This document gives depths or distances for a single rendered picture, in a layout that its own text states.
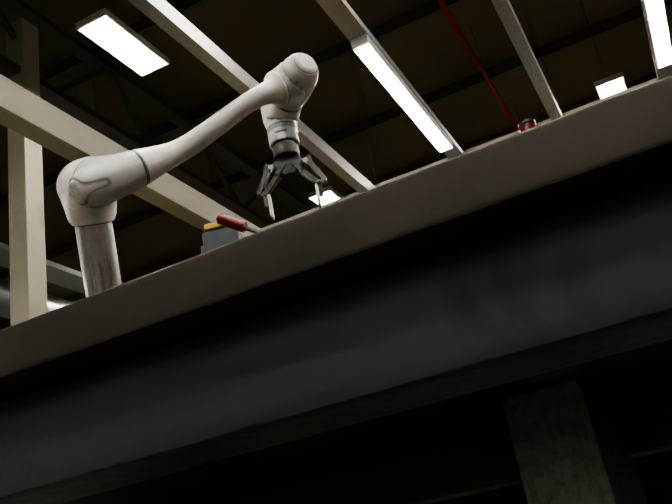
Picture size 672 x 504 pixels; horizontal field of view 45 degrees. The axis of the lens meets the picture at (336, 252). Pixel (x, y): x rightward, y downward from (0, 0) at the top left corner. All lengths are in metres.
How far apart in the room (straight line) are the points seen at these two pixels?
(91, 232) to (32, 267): 8.10
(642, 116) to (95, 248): 1.91
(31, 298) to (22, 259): 0.53
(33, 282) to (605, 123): 9.92
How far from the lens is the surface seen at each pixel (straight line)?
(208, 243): 1.55
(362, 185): 6.20
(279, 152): 2.31
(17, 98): 5.11
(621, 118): 0.49
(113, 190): 2.12
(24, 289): 10.24
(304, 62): 2.23
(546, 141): 0.49
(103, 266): 2.28
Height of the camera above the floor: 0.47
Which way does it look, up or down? 23 degrees up
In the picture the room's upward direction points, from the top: 11 degrees counter-clockwise
